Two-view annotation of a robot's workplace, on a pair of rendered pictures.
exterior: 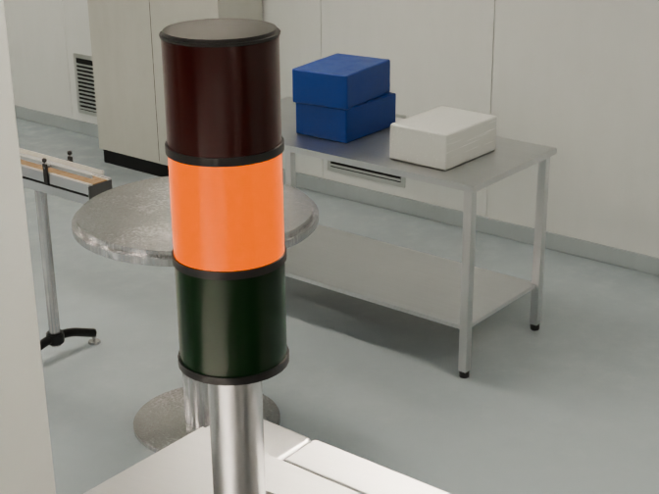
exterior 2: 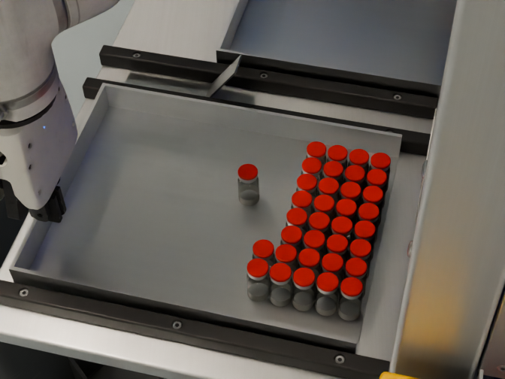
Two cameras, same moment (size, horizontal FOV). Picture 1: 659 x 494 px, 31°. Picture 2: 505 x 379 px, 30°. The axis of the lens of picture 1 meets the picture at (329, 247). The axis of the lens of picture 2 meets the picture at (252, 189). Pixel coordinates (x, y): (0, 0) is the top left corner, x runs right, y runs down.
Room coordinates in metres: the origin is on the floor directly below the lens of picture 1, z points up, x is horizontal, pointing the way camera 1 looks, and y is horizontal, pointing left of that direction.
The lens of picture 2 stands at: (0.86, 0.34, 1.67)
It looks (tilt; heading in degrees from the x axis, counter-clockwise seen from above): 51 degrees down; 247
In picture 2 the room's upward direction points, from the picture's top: 2 degrees counter-clockwise
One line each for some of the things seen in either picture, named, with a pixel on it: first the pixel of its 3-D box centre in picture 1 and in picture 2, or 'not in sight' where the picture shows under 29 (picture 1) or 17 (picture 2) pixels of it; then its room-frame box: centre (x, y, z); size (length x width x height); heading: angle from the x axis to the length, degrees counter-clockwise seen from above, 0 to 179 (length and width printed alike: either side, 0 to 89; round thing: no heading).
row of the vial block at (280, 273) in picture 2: not in sight; (299, 220); (0.60, -0.17, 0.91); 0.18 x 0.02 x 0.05; 51
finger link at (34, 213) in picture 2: not in sight; (35, 207); (0.84, -0.25, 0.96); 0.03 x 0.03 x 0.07; 51
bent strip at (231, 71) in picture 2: not in sight; (180, 73); (0.63, -0.41, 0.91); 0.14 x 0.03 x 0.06; 141
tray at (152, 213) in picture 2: not in sight; (216, 208); (0.67, -0.22, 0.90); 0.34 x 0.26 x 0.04; 141
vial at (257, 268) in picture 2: not in sight; (258, 280); (0.67, -0.12, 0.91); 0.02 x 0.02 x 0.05
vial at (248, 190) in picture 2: not in sight; (248, 186); (0.62, -0.23, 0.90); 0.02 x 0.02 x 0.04
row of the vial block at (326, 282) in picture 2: not in sight; (343, 228); (0.56, -0.14, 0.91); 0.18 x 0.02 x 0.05; 51
